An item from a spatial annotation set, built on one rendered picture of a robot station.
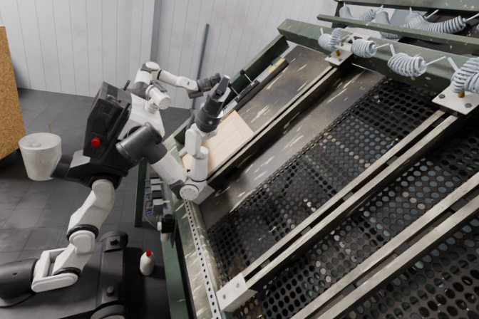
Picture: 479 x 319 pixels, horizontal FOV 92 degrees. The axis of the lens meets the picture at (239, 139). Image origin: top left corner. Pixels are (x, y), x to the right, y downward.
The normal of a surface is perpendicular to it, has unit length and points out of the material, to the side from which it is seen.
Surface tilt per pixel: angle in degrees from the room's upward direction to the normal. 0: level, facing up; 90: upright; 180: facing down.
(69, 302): 0
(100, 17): 90
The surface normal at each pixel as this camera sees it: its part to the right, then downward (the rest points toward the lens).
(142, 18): 0.29, 0.51
